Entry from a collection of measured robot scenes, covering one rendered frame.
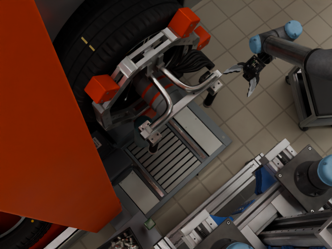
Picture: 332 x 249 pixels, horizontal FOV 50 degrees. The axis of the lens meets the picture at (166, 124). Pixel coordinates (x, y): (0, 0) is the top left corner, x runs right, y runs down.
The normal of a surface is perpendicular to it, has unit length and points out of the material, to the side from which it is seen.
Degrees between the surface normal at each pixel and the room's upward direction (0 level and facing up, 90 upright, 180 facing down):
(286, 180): 0
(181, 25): 55
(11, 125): 90
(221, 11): 0
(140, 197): 0
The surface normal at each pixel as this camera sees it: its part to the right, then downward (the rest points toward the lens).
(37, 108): 0.67, 0.72
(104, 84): 0.58, -0.66
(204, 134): 0.08, -0.31
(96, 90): -0.47, 0.22
